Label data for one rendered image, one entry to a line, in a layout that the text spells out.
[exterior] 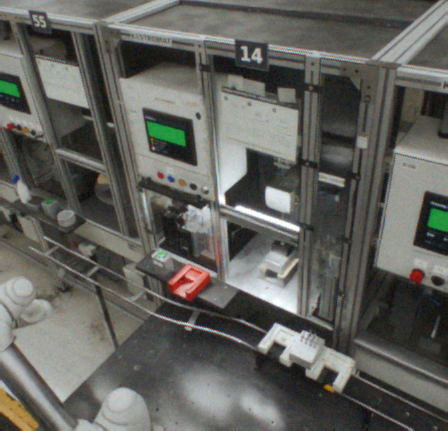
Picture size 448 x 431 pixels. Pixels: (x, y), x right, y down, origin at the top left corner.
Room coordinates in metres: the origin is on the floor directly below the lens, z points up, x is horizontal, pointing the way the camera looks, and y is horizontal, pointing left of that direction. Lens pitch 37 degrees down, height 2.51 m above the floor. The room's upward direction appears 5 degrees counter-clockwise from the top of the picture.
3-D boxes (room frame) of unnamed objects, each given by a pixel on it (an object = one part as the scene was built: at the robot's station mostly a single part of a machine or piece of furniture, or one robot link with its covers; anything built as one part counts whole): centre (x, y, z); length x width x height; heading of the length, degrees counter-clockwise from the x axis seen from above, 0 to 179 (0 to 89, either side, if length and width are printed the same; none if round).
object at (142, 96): (1.82, 0.12, 1.60); 0.42 x 0.29 x 0.46; 52
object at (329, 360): (1.18, -0.30, 0.84); 0.36 x 0.14 x 0.10; 52
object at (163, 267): (1.69, 0.29, 0.97); 0.08 x 0.08 x 0.12; 52
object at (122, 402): (1.00, 0.43, 0.85); 0.18 x 0.16 x 0.22; 142
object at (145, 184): (1.71, 0.20, 1.37); 0.36 x 0.04 x 0.04; 52
